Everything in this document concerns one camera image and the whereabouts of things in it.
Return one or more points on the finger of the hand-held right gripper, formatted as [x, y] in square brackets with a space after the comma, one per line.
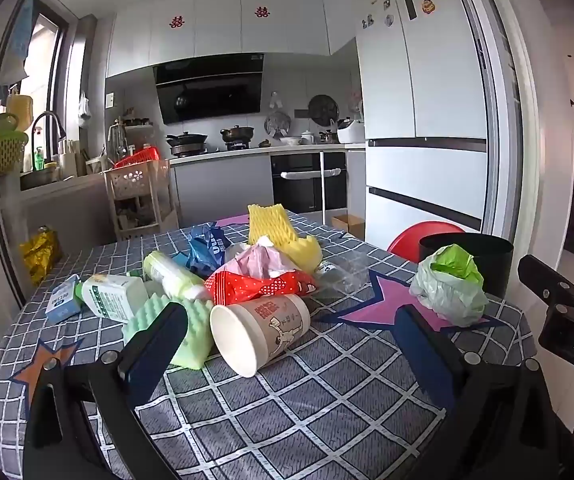
[552, 280]

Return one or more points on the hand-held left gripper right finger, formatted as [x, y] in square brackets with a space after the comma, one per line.
[427, 360]

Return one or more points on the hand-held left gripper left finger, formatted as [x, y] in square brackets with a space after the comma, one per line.
[154, 345]

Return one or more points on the green ridged foam block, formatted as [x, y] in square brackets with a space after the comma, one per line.
[192, 345]

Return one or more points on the black trash bin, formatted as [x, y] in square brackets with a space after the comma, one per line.
[492, 260]

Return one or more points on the white milk carton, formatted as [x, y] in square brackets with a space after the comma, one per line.
[112, 297]

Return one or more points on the white green plastic bottle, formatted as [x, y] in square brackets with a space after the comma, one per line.
[172, 275]

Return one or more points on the green and white plastic bag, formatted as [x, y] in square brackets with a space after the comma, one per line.
[447, 290]

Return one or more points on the small blue white carton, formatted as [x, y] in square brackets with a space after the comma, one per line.
[64, 302]

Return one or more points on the blue plastic bag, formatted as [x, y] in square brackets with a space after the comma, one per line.
[204, 252]

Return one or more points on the clear plastic packet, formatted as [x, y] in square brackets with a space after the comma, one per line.
[352, 280]

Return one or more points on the red snack packet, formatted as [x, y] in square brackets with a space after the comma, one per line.
[247, 285]

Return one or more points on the printed paper cup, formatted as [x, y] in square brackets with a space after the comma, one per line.
[267, 330]

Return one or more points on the pink plastic bag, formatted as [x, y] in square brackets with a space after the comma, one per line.
[262, 260]

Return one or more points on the yellow foam net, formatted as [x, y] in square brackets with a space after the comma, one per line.
[272, 225]

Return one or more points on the grey checkered star tablecloth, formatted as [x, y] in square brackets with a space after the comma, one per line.
[317, 400]

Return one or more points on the red stool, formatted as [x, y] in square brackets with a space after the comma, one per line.
[407, 242]

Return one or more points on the yellow foil bag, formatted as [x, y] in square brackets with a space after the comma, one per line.
[41, 257]

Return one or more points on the cardboard box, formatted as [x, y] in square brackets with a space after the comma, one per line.
[348, 227]

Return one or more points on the beige storage cart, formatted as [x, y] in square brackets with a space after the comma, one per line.
[137, 185]

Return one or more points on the grey kitchen base cabinet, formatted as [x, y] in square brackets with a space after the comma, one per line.
[222, 190]

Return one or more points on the red plastic basket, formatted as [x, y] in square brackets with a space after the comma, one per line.
[139, 157]

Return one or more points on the white utensil holder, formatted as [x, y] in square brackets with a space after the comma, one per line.
[68, 160]

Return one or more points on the black wok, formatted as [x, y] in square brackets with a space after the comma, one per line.
[187, 141]

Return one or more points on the green dish soap bottle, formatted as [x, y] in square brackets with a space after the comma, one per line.
[40, 160]

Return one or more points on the white refrigerator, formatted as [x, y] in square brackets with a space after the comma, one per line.
[442, 85]

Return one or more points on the dark cooking pot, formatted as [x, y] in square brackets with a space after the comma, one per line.
[237, 135]

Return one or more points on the white rice cooker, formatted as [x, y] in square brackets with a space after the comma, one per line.
[351, 132]

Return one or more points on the green plastic basket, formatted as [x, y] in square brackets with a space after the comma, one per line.
[9, 152]

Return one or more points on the white hanging plastic bag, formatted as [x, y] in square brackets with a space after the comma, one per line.
[84, 110]

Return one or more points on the white bowl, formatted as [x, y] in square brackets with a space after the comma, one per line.
[291, 141]

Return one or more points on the kitchen faucet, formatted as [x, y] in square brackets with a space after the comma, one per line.
[49, 120]

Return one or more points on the white enamel pot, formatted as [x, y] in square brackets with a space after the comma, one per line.
[307, 137]

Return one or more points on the round metal steamer rack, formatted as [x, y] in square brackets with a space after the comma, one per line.
[278, 124]

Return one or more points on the black range hood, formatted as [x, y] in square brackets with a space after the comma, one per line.
[207, 90]

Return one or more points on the dark round hanging pan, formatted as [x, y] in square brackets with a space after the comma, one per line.
[323, 110]

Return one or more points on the yellow plastic basket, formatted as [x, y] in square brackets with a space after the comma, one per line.
[19, 110]

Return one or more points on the kitchen window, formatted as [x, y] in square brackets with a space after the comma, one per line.
[42, 85]

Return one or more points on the orange fridge magnet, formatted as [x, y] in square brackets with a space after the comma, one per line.
[428, 6]

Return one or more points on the white upper cabinets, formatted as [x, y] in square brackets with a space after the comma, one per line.
[217, 30]

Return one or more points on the red paper-cut decoration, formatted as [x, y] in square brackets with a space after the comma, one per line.
[177, 22]
[262, 12]

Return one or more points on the white sliding door frame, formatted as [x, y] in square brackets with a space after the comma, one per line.
[507, 110]

